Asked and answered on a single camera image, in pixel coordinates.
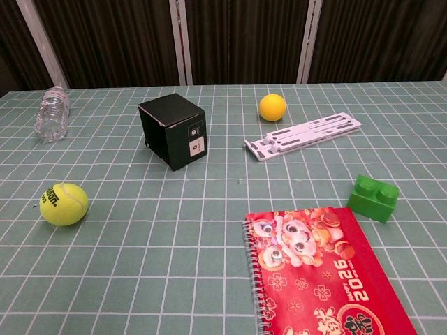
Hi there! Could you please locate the green toy building brick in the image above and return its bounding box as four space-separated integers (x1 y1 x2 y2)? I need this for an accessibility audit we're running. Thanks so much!
346 174 400 225

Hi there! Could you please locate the clear plastic water bottle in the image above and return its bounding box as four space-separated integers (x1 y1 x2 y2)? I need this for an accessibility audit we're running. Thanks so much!
34 86 71 143

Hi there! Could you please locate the yellow tennis ball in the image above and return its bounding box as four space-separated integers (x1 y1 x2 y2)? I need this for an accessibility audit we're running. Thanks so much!
38 182 89 227

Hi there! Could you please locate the smooth orange-yellow ball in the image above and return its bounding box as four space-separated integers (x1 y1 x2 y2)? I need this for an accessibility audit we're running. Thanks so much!
258 93 287 122

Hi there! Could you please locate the white folding laptop stand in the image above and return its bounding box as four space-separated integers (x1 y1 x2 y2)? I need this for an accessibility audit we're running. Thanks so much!
243 112 363 163

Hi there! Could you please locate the white metal partition post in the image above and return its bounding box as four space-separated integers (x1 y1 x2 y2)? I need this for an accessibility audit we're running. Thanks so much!
296 0 323 84
168 0 193 87
15 0 71 89

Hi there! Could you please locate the black cardboard box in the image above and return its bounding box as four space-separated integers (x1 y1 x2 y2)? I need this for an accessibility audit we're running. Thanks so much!
137 93 208 172

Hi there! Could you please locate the red spiral-bound 2026 notebook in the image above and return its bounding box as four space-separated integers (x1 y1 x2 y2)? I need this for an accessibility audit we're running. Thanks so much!
241 206 418 335

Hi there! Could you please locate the green checkered tablecloth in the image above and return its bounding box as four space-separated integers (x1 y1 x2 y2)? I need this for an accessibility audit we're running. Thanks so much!
0 80 447 335

